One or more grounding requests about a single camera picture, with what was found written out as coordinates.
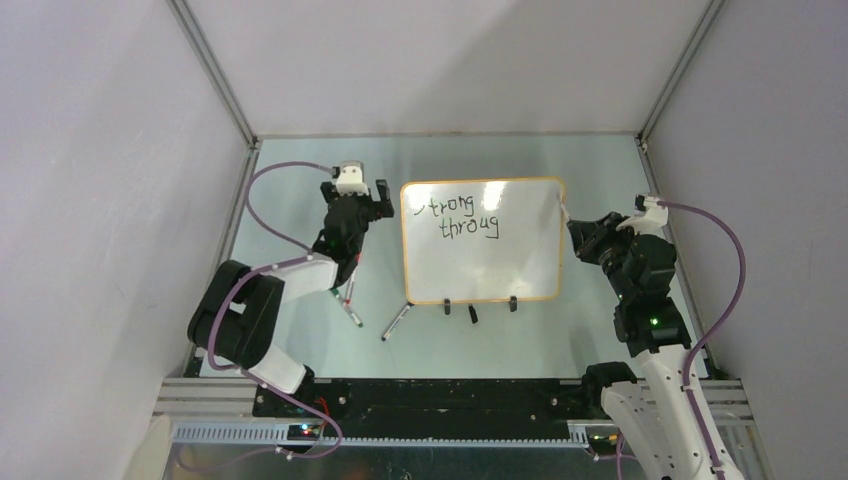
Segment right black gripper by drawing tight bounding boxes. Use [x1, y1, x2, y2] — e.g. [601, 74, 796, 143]
[569, 211, 641, 302]

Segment yellow framed whiteboard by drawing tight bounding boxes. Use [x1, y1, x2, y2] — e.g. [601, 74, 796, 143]
[398, 176, 566, 305]

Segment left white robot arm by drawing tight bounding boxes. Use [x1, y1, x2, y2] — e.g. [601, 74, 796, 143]
[187, 179, 394, 417]

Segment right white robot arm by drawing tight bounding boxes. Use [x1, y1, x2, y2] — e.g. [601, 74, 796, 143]
[566, 212, 744, 479]

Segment green capped marker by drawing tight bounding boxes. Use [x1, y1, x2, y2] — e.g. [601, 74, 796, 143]
[330, 289, 364, 328]

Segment red capped marker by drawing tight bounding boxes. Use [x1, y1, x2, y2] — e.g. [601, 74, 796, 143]
[344, 268, 358, 305]

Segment blue capped marker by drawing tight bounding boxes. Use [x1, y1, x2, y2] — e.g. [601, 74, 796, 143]
[381, 302, 415, 342]

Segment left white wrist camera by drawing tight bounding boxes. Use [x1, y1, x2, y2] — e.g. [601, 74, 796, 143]
[332, 161, 370, 196]

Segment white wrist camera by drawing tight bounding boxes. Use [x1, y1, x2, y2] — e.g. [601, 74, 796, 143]
[616, 194, 669, 235]
[332, 161, 370, 196]

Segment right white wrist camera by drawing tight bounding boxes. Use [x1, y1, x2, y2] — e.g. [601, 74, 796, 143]
[616, 194, 669, 235]

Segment right aluminium frame post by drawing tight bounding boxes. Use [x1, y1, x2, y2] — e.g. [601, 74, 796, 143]
[637, 0, 727, 145]

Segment aluminium frame post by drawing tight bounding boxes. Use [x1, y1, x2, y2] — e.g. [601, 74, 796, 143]
[166, 0, 258, 149]
[637, 0, 727, 145]

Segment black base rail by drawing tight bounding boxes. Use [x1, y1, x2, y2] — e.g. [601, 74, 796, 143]
[254, 377, 624, 442]

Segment left aluminium frame post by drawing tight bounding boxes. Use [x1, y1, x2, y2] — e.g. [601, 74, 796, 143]
[166, 0, 258, 149]

